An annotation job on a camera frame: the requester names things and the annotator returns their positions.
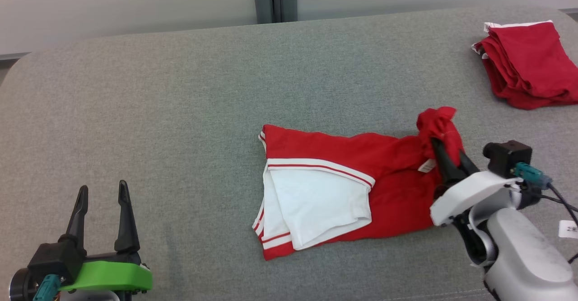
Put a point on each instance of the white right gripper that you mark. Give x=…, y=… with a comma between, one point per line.
x=469, y=192

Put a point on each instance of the teal right camera connector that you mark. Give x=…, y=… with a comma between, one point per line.
x=530, y=173

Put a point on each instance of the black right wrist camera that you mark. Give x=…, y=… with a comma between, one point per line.
x=510, y=156

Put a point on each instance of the red white t-shirt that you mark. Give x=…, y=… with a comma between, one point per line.
x=393, y=192

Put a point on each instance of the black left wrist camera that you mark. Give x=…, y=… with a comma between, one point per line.
x=54, y=258

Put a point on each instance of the teal left camera connector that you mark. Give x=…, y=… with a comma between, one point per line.
x=45, y=287

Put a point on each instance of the teal camera connector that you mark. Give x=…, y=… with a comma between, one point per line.
x=530, y=173
x=45, y=287

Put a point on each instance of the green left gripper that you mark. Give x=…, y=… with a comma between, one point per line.
x=108, y=276

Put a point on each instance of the red shorts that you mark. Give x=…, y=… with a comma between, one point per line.
x=528, y=66

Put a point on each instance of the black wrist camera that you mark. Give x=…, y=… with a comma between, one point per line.
x=54, y=258
x=510, y=156

